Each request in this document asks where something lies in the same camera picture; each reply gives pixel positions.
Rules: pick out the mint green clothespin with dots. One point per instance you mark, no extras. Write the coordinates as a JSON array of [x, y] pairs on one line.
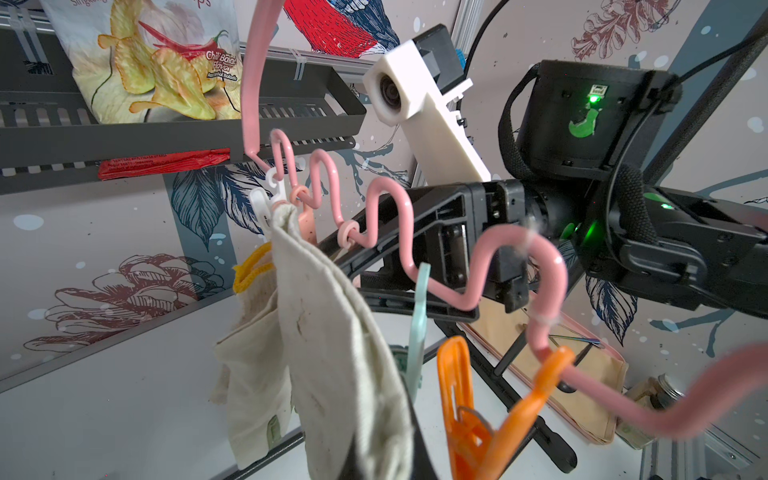
[[409, 360]]

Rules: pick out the pink clip hanger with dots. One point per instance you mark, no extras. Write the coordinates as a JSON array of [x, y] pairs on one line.
[[719, 388]]

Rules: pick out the silver spoon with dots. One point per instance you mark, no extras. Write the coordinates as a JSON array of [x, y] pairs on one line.
[[594, 342]]

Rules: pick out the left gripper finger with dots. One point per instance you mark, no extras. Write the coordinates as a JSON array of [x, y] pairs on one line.
[[387, 439]]

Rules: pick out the glass spice jar silver lid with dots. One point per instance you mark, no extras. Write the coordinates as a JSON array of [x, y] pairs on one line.
[[655, 393]]

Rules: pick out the black clothes rack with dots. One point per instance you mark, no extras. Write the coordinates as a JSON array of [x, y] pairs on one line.
[[320, 215]]

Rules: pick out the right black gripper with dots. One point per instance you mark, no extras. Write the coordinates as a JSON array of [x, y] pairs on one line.
[[449, 220]]

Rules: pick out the red cassava chips bag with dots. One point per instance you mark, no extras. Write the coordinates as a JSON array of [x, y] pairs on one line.
[[140, 61]]

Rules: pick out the green-striped leather glove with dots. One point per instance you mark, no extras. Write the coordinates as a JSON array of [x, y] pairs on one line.
[[352, 404]]

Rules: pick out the dark wall basket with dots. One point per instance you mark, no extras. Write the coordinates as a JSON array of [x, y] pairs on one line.
[[49, 138]]

